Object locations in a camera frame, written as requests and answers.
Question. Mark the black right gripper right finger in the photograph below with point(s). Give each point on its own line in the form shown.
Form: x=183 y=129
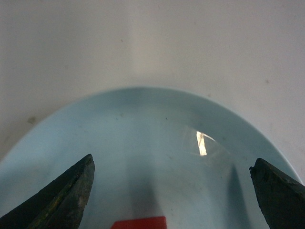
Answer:
x=281 y=198

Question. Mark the light blue plate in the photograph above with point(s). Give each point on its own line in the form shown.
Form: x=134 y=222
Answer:
x=156 y=152

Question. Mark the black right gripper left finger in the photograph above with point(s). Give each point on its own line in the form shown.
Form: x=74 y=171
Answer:
x=59 y=205

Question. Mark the red toy building block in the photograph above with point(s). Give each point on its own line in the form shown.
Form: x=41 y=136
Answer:
x=158 y=222

